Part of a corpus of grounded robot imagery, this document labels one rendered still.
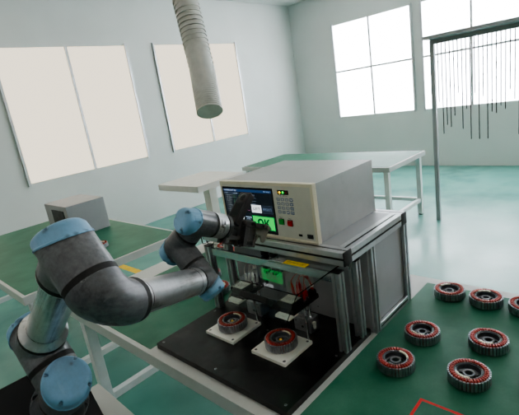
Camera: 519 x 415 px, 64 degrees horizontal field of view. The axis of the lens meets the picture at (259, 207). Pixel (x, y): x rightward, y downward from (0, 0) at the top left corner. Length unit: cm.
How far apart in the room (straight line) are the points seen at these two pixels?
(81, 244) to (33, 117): 510
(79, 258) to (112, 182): 545
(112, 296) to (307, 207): 72
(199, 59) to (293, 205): 152
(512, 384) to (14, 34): 579
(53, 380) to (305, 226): 82
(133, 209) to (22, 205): 150
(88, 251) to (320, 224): 76
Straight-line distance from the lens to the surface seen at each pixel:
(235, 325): 158
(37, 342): 118
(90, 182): 614
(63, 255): 86
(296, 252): 139
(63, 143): 601
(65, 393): 119
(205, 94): 257
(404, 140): 808
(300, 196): 134
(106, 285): 83
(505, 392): 138
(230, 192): 156
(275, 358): 143
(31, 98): 594
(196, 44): 273
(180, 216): 113
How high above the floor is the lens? 160
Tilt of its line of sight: 15 degrees down
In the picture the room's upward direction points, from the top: 9 degrees counter-clockwise
